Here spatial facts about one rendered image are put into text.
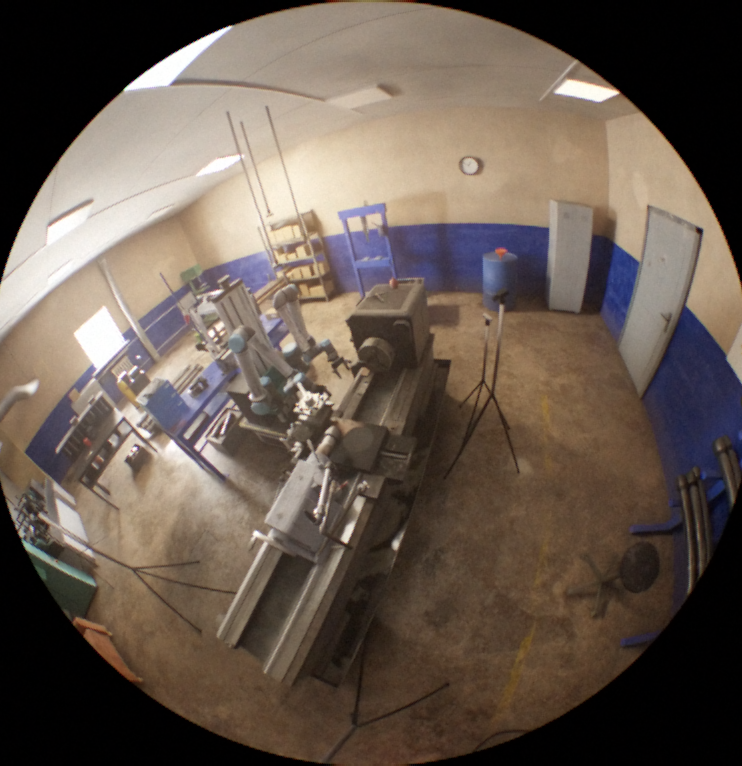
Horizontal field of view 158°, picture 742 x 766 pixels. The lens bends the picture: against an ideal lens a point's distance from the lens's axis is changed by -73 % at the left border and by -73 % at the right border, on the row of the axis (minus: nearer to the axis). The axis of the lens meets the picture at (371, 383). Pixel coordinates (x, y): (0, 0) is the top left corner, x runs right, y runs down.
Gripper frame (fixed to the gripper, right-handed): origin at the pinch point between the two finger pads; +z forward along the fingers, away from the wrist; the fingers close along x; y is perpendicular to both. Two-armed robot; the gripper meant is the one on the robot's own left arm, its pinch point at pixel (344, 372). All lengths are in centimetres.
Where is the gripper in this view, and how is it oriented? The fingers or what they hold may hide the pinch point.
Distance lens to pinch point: 240.1
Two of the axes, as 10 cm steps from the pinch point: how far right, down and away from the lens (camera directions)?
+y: 7.3, -1.5, -6.6
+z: 4.8, 8.0, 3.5
